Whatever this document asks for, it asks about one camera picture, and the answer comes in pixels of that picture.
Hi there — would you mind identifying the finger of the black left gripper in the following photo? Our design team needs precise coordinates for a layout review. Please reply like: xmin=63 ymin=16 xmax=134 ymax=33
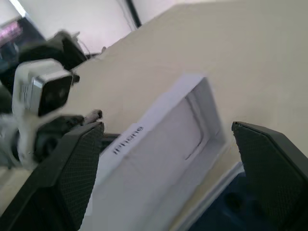
xmin=82 ymin=109 xmax=104 ymax=124

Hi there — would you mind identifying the dark blue smartphone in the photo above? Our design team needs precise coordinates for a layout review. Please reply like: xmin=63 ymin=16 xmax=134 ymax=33
xmin=189 ymin=168 xmax=283 ymax=231

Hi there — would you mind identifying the white iPhone box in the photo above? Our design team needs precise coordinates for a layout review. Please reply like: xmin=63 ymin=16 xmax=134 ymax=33
xmin=81 ymin=73 xmax=243 ymax=231

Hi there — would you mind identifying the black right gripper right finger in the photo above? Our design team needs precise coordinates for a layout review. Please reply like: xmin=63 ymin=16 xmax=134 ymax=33
xmin=231 ymin=121 xmax=308 ymax=231

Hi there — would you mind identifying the black bulky background shape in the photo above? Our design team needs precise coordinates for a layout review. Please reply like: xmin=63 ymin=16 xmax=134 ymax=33
xmin=16 ymin=30 xmax=89 ymax=72

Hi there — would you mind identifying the black upright pole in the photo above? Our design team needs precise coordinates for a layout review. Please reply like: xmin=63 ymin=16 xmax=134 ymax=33
xmin=124 ymin=0 xmax=143 ymax=27

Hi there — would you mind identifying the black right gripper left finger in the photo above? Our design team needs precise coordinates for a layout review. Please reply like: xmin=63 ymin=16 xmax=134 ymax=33
xmin=0 ymin=121 xmax=105 ymax=231

